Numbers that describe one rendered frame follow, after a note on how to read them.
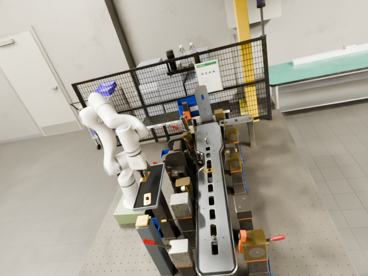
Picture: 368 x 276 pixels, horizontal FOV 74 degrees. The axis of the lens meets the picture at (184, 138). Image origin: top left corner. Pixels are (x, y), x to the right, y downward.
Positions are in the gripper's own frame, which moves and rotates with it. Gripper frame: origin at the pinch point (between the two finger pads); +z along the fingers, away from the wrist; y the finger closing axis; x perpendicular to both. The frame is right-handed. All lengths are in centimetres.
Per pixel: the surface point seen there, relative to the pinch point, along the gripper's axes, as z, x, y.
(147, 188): 8.4, -3.2, 0.8
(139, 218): 8.4, -24.9, 4.8
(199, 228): 24.5, -17.6, 31.4
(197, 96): 0, 100, 14
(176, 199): 13.4, -7.5, 18.7
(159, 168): 8.4, 14.2, 2.7
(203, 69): -15, 129, 17
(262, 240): 18, -27, 63
